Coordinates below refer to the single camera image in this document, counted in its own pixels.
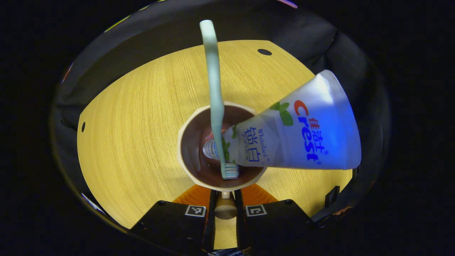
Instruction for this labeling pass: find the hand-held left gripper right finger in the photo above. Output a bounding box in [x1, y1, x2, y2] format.
[233, 185, 313, 255]

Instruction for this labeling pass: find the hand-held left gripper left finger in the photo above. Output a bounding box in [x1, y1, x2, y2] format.
[132, 185, 217, 255]

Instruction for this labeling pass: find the beige cup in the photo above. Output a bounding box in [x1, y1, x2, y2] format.
[177, 101, 267, 220]

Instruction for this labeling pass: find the white toothpaste tube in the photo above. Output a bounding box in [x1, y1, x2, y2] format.
[203, 69, 362, 170]

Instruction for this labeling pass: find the wooden desktop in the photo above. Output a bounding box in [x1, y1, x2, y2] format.
[77, 40, 354, 249]

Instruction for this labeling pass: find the black plastic bracket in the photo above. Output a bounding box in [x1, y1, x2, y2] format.
[325, 186, 341, 208]

